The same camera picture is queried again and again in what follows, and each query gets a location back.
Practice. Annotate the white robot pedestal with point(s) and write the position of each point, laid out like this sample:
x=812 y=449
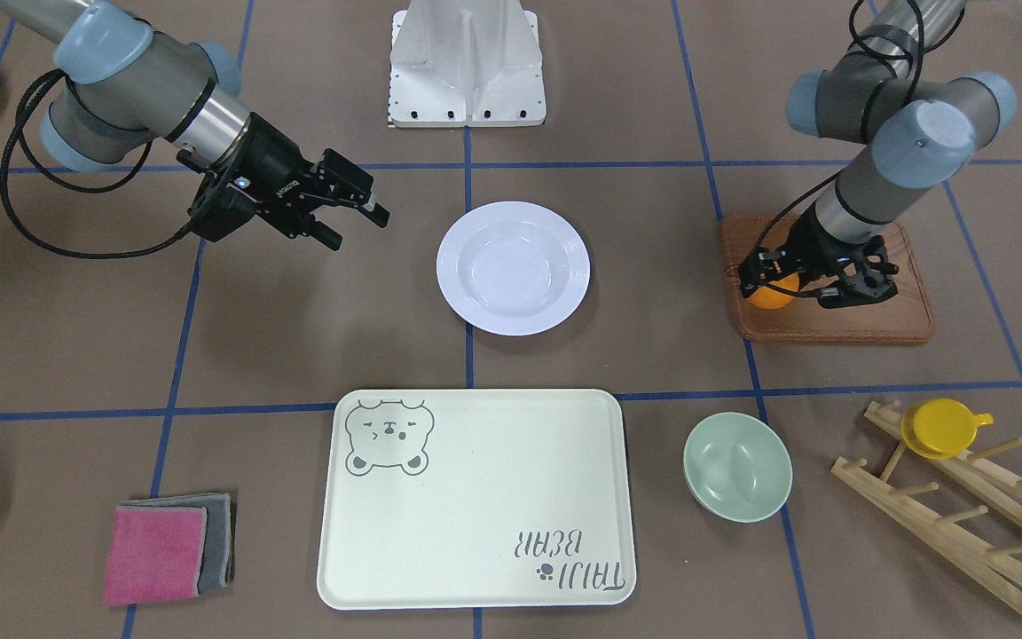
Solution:
x=465 y=64

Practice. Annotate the cream bear tray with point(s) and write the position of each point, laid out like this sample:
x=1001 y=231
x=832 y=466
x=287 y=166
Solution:
x=476 y=498

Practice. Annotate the grey cloth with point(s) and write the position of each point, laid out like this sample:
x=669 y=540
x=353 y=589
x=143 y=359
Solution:
x=217 y=552

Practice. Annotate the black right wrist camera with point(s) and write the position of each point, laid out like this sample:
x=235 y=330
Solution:
x=220 y=206

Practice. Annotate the green bowl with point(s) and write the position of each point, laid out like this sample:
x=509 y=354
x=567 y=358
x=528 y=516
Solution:
x=737 y=468

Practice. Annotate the white round plate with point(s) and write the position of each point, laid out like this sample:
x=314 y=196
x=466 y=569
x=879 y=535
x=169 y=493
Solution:
x=513 y=268

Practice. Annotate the yellow mug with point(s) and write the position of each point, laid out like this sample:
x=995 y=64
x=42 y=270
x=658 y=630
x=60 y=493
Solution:
x=941 y=428

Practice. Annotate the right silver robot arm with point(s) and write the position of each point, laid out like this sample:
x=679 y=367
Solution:
x=128 y=84

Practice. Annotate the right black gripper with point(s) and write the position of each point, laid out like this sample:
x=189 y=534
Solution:
x=276 y=167

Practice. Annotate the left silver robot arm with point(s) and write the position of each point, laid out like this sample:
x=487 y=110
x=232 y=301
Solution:
x=914 y=135

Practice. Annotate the orange fruit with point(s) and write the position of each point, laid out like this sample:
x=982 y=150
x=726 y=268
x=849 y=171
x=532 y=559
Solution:
x=775 y=294

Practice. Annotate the wooden mug rack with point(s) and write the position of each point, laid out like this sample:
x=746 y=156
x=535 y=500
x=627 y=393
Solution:
x=967 y=509

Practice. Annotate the pink cloth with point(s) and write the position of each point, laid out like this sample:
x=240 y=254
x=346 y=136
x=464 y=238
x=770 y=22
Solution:
x=155 y=554

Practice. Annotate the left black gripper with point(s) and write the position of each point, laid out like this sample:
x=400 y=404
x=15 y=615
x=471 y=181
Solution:
x=810 y=242

